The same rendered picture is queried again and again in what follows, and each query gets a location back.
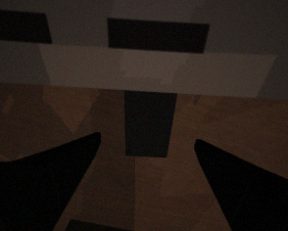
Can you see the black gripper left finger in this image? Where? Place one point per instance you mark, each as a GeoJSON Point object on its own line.
{"type": "Point", "coordinates": [34, 191]}

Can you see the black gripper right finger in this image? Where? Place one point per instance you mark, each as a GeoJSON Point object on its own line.
{"type": "Point", "coordinates": [251, 198]}

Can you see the black two-prong charger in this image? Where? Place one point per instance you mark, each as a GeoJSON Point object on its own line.
{"type": "Point", "coordinates": [148, 118]}

